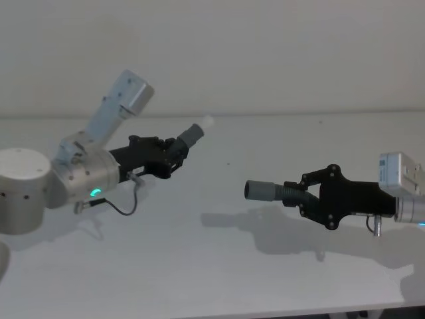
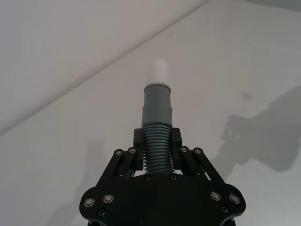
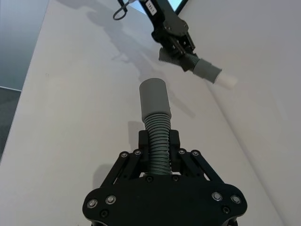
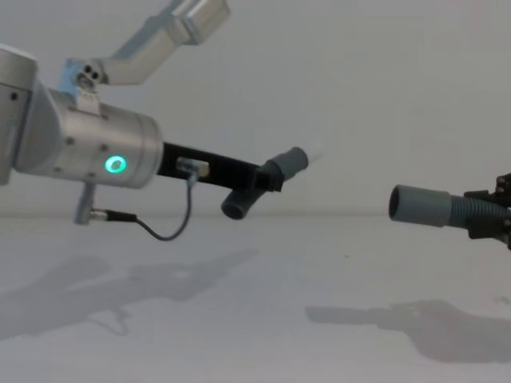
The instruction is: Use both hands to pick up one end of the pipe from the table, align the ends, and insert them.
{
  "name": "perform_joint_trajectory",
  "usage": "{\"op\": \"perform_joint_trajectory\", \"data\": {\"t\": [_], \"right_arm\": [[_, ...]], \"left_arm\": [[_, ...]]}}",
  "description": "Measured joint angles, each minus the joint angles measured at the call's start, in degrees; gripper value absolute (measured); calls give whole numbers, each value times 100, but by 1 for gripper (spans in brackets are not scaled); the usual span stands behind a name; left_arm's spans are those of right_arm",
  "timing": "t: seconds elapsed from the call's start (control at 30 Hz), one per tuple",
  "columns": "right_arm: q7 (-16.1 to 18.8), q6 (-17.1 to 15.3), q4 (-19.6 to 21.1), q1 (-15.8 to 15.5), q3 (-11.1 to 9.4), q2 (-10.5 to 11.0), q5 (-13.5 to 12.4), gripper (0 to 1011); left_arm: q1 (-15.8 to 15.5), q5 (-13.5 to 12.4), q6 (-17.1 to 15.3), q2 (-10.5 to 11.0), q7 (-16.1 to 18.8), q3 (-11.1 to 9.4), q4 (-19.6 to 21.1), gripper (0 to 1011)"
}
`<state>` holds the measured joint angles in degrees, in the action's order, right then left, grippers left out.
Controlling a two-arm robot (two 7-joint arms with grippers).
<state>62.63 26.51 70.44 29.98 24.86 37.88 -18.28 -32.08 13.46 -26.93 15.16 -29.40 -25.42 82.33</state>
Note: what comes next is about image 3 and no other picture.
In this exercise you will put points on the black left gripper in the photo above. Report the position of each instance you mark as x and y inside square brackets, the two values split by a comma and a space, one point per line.
[164, 16]

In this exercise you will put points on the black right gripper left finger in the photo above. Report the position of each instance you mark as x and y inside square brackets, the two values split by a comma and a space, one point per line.
[128, 169]

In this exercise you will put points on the dark framed window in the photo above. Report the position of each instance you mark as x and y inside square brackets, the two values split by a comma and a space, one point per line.
[176, 4]

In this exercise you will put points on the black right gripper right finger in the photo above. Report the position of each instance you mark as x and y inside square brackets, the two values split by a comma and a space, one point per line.
[188, 164]

